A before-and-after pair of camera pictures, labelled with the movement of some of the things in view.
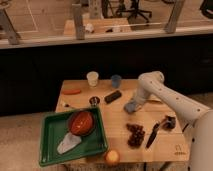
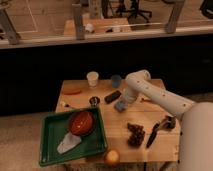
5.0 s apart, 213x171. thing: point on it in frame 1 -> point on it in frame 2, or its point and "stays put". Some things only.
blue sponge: [130, 106] -> [120, 105]
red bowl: [82, 123] stays put
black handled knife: [153, 135] stays put
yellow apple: [112, 157] stays put
